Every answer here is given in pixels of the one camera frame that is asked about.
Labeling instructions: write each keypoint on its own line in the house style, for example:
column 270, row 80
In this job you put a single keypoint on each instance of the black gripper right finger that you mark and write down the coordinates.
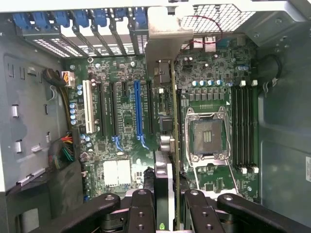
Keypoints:
column 196, row 213

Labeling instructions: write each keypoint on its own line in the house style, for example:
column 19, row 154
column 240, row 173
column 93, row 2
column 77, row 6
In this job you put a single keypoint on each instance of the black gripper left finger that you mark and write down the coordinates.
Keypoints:
column 141, row 213

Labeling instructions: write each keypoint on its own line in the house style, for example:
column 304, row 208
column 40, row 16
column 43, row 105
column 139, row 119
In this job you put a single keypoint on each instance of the silver chipset heat sink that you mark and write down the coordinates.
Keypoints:
column 116, row 172

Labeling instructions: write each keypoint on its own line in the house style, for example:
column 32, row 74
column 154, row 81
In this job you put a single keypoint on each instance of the CPU socket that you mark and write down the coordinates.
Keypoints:
column 207, row 136

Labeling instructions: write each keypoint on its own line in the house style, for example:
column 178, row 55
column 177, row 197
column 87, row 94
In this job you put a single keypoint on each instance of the black plastic cover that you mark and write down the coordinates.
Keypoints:
column 65, row 184

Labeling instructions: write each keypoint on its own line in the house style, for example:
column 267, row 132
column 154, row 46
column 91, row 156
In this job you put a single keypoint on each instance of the green RAM stick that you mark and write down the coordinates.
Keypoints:
column 179, row 121

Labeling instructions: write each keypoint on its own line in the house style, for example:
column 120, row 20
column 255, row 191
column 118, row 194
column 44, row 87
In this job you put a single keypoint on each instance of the black RAM slot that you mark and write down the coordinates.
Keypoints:
column 246, row 126
column 240, row 126
column 234, row 126
column 253, row 126

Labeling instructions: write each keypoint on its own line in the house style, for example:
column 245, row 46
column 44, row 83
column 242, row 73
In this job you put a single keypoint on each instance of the green motherboard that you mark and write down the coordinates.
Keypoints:
column 126, row 114

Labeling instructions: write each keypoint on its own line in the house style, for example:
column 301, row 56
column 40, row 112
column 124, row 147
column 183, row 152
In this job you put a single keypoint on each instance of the blue expansion slot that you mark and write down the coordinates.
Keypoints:
column 138, row 109

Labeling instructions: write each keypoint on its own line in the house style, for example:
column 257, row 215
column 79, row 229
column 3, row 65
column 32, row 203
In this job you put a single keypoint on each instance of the black open PC case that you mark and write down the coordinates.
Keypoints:
column 284, row 145

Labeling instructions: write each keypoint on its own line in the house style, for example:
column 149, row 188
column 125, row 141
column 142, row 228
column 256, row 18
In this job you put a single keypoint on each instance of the white expansion slot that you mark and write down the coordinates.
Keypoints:
column 88, row 109

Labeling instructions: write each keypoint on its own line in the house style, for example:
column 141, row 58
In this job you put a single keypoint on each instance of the short black expansion slot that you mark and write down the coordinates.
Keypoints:
column 124, row 89

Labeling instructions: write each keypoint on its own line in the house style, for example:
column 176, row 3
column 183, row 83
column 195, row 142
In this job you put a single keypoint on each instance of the white power connector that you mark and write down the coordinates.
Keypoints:
column 68, row 78

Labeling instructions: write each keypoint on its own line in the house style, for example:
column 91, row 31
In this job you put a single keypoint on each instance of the metal expansion slot cover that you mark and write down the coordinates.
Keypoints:
column 137, row 42

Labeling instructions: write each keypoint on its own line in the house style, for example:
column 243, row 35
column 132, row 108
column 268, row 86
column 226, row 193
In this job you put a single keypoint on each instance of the blue card retention clip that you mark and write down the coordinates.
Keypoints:
column 62, row 19
column 139, row 18
column 40, row 18
column 100, row 18
column 120, row 13
column 20, row 19
column 81, row 18

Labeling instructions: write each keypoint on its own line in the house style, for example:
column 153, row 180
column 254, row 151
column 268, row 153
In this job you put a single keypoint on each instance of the white case wall sticker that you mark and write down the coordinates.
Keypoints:
column 308, row 170

